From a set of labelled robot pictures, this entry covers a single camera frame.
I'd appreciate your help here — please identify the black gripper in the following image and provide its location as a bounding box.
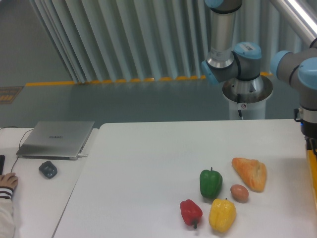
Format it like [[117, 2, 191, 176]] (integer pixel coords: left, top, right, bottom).
[[294, 108, 317, 139]]

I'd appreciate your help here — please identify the green bell pepper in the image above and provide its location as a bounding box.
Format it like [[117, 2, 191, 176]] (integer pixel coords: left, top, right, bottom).
[[199, 167, 223, 199]]

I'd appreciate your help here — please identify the yellow basket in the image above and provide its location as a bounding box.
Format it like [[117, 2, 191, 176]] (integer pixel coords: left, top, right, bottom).
[[305, 137, 317, 207]]

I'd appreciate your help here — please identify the red bell pepper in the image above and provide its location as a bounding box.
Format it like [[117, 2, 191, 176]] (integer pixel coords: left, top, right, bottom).
[[180, 199, 203, 229]]

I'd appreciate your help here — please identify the brown egg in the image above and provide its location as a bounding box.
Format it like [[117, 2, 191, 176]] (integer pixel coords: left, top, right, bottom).
[[230, 184, 249, 203]]

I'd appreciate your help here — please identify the thin black cable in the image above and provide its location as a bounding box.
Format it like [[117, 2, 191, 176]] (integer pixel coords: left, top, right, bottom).
[[0, 126, 35, 174]]

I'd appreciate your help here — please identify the white usb plug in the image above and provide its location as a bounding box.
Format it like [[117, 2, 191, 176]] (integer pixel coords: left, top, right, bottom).
[[78, 154, 88, 158]]

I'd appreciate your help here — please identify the triangular orange bread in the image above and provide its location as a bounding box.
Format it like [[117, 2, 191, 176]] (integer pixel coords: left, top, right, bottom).
[[231, 158, 267, 192]]

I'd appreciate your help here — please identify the white sleeved forearm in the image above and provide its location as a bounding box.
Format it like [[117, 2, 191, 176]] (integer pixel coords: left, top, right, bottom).
[[0, 186, 15, 238]]

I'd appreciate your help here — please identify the person's hand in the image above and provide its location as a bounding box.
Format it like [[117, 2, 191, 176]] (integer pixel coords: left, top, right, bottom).
[[0, 173, 18, 190]]

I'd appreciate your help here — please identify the yellow bell pepper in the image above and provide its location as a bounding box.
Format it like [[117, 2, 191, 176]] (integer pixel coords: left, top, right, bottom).
[[209, 198, 237, 233]]

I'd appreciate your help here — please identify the silver closed laptop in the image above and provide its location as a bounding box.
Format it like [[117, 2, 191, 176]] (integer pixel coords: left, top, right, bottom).
[[16, 121, 95, 160]]

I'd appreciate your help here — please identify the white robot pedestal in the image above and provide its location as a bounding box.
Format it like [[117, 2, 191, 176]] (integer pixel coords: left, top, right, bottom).
[[222, 75, 273, 120]]

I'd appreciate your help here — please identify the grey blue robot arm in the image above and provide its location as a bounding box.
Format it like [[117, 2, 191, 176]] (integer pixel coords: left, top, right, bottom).
[[202, 0, 317, 138]]

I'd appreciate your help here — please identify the black pedestal cable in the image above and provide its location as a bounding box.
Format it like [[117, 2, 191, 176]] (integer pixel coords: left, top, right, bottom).
[[237, 93, 245, 120]]

